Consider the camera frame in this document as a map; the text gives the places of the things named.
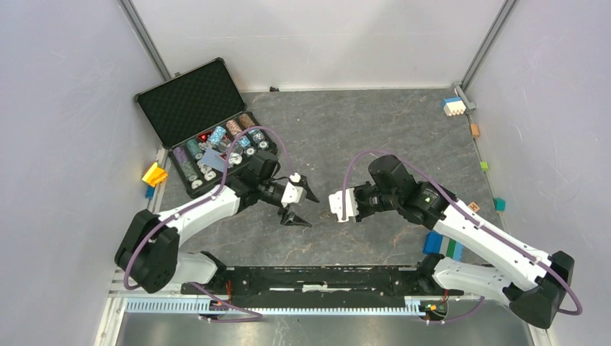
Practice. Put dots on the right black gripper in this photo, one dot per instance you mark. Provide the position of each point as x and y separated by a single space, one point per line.
362 213

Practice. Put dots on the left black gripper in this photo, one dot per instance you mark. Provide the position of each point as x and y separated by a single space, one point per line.
290 219

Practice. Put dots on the metal key organizer plate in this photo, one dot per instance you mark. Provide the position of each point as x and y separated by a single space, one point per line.
326 214

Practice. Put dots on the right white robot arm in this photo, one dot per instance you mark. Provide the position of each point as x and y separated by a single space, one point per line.
533 284

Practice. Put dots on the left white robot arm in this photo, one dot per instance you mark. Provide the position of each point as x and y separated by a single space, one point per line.
149 253

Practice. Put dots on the blue green brick stack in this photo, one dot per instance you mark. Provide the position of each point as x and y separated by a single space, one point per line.
439 244

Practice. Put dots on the small orange patterned block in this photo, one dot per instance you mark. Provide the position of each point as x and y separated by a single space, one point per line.
474 207

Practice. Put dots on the black poker chip case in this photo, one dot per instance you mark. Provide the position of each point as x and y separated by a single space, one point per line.
196 115

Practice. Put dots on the blue white toy brick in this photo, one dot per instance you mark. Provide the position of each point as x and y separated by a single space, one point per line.
454 106

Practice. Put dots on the teal small block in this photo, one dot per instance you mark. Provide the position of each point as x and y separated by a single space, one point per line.
499 204

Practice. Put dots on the yellow orange toy block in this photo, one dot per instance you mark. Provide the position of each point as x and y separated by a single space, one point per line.
154 175

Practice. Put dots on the small blue block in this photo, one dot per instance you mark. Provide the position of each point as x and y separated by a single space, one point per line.
150 191

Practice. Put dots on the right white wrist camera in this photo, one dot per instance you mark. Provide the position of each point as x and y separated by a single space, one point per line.
343 205

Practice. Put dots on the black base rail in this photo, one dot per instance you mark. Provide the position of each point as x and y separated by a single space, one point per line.
377 286

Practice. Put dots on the grey slotted cable duct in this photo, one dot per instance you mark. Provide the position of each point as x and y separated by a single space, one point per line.
202 305

